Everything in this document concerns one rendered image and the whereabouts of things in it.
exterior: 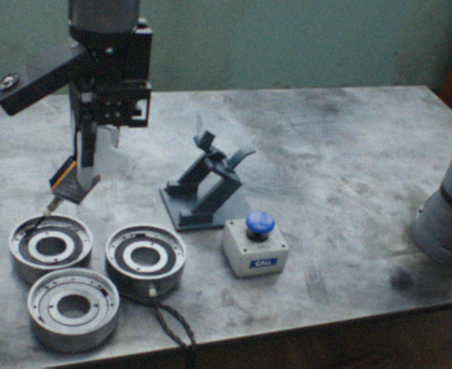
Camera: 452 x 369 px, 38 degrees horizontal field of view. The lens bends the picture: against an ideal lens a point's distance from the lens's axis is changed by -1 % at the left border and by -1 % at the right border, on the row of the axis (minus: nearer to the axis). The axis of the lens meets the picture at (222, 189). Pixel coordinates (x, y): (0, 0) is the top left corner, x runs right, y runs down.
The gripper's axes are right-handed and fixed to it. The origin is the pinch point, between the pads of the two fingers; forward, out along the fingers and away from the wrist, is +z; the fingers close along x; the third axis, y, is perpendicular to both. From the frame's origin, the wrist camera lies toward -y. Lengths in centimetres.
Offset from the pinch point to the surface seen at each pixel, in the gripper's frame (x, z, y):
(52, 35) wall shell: 155, 55, 17
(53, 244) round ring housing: 0.3, 11.7, -3.2
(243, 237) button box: -5.7, 8.7, 21.4
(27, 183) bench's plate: 15.9, 13.1, -4.9
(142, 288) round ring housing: -10.4, 10.9, 6.3
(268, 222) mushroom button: -6.3, 5.8, 24.3
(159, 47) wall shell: 155, 60, 56
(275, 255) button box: -8.9, 9.6, 25.2
